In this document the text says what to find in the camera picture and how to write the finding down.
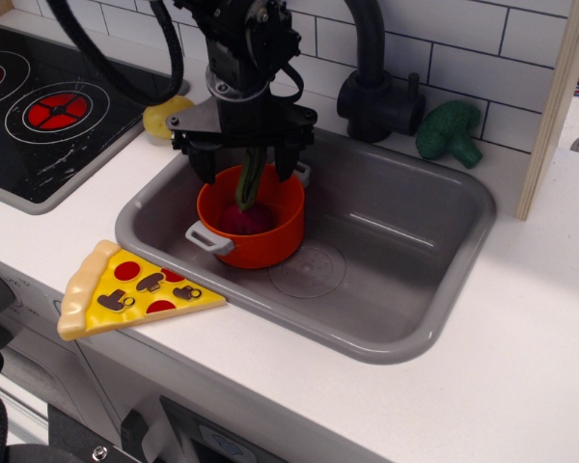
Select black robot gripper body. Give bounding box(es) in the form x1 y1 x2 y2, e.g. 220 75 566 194
166 71 317 151

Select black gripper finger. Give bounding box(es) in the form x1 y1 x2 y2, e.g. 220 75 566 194
274 141 300 182
187 144 223 184

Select purple toy beet green stem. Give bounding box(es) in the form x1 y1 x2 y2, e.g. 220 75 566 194
218 147 275 235

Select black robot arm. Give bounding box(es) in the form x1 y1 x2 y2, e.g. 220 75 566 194
166 1 317 183

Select grey plastic toy sink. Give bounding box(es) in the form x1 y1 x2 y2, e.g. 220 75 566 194
115 129 496 365

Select yellow toy potato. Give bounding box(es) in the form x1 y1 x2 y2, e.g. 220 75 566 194
143 95 195 140

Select dark grey toy faucet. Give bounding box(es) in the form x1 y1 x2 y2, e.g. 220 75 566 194
337 1 426 143

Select black toy stove top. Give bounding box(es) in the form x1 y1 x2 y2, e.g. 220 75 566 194
0 23 191 216

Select toy pizza slice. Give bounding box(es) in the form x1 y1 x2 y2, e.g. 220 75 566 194
57 240 226 340

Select green toy broccoli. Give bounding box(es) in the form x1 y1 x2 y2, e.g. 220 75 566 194
416 100 483 169

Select light wooden side panel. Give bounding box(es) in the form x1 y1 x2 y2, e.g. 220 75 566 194
515 0 579 221

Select black braided cable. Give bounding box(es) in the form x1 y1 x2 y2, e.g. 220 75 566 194
42 0 186 107

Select orange toy pot grey handles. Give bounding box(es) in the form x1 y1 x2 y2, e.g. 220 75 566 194
185 164 310 269

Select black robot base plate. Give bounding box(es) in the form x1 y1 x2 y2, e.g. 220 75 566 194
0 405 137 463

